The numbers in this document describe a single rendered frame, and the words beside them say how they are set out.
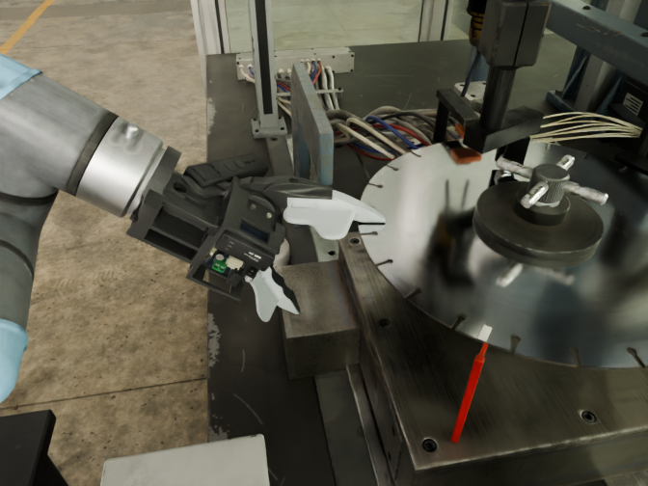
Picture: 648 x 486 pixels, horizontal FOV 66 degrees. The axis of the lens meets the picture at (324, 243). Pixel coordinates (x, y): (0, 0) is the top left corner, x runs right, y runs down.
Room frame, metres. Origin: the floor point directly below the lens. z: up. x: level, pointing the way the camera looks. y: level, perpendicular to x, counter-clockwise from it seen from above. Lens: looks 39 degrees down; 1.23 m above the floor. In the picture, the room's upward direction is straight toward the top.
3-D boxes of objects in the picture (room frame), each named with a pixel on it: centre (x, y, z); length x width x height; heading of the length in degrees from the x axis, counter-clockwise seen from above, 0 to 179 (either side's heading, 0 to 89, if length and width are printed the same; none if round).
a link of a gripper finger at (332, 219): (0.36, -0.01, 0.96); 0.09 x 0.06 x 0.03; 89
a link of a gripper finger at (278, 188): (0.38, 0.04, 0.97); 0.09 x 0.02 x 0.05; 89
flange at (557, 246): (0.37, -0.20, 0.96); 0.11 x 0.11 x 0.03
